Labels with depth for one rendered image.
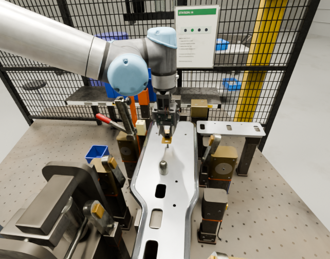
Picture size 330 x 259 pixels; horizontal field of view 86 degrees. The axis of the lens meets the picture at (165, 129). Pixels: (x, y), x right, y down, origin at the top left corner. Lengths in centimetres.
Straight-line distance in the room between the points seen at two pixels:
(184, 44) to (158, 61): 61
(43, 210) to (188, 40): 97
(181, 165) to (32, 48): 52
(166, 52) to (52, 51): 26
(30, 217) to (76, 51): 30
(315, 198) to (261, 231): 129
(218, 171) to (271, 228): 37
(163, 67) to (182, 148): 35
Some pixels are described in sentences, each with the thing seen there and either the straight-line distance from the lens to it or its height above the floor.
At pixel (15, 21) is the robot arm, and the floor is 147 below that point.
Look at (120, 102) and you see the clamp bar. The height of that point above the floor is 121.
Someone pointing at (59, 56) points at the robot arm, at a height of 142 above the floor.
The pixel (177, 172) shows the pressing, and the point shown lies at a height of 100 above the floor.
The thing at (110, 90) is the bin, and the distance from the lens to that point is 108.
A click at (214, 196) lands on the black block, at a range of 60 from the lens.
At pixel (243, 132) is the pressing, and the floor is 100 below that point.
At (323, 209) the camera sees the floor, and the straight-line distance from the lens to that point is 212.
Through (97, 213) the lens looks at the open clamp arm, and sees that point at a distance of 49.
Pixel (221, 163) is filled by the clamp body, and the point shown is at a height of 102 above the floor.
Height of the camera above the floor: 148
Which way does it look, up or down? 36 degrees down
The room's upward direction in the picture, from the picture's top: 3 degrees counter-clockwise
